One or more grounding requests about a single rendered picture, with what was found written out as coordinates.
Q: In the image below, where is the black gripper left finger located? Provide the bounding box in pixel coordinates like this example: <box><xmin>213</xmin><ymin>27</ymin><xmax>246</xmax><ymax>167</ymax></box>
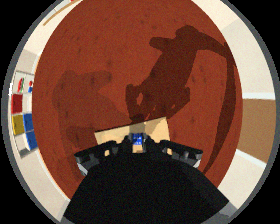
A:
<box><xmin>74</xmin><ymin>133</ymin><xmax>133</xmax><ymax>176</ymax></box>

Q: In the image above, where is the tan square mat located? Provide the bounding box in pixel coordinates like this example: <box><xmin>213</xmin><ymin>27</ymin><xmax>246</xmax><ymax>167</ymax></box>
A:
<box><xmin>94</xmin><ymin>117</ymin><xmax>170</xmax><ymax>153</ymax></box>

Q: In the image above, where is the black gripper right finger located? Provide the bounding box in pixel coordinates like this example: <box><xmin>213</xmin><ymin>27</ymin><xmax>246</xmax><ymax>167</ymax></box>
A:
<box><xmin>141</xmin><ymin>132</ymin><xmax>203</xmax><ymax>169</ymax></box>

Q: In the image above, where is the blue die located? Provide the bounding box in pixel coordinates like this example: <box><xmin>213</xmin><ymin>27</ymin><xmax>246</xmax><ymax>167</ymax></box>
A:
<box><xmin>133</xmin><ymin>133</ymin><xmax>142</xmax><ymax>145</ymax></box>

